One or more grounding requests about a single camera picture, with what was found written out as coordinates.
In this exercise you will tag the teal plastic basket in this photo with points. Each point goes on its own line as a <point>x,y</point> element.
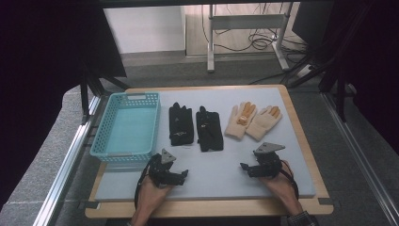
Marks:
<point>131,128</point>

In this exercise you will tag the black glove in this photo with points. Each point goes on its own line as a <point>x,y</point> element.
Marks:
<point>209,132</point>
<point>181,125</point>

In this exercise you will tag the beige knit glove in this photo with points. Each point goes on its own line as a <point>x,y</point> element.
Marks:
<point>263,124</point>
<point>238,124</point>

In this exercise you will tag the person's left hand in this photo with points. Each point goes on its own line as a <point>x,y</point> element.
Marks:
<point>153,194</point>

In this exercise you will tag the black curtain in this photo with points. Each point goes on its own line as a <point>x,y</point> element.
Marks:
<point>40,78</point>
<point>370,62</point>

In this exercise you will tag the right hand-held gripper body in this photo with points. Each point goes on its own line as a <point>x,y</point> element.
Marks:
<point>268,164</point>

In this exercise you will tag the grey foam mat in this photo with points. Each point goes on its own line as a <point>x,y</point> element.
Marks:
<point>219,175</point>

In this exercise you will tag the person's right hand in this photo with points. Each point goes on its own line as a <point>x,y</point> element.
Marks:
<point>280,186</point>

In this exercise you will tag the white power strip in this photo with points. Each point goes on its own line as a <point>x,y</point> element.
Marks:
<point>303,71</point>

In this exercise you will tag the aluminium rail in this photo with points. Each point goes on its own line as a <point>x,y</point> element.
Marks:
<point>360,153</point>
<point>66,163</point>

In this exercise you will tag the black metal stand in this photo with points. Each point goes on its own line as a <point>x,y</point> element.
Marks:
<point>340,91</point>
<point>85,97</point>

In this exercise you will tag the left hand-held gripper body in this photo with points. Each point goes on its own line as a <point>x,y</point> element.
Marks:
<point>161,171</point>

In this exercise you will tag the white metal desk frame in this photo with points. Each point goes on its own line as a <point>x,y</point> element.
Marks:
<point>244,22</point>

